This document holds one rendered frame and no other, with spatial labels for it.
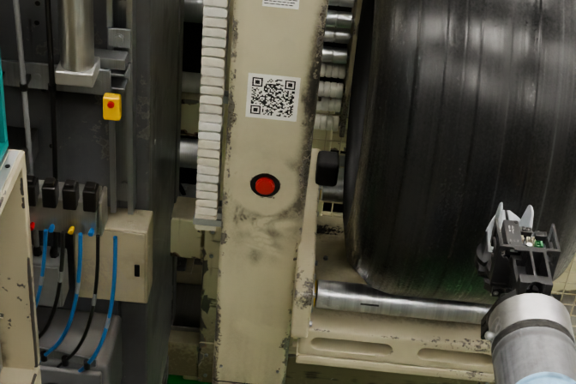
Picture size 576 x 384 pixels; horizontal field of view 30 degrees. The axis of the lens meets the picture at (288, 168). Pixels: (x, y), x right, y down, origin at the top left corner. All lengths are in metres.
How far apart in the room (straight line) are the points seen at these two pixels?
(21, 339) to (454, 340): 0.66
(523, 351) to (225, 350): 0.84
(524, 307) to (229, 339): 0.78
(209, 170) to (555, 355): 0.70
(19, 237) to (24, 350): 0.20
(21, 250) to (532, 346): 0.67
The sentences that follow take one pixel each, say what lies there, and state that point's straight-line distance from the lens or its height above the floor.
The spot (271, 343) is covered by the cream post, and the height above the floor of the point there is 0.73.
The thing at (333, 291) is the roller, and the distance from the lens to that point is 1.69.
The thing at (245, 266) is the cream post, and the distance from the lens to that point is 1.75.
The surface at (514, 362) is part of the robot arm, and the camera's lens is 1.15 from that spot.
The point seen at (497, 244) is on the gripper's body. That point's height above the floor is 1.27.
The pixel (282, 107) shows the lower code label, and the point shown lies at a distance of 1.57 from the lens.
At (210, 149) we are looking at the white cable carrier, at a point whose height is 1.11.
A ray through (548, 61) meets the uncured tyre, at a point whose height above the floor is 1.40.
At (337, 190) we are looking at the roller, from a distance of 1.90.
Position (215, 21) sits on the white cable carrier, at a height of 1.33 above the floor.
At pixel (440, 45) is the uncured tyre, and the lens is 1.37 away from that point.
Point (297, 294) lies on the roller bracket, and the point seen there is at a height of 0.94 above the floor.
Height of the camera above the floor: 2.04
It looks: 36 degrees down
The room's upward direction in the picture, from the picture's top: 6 degrees clockwise
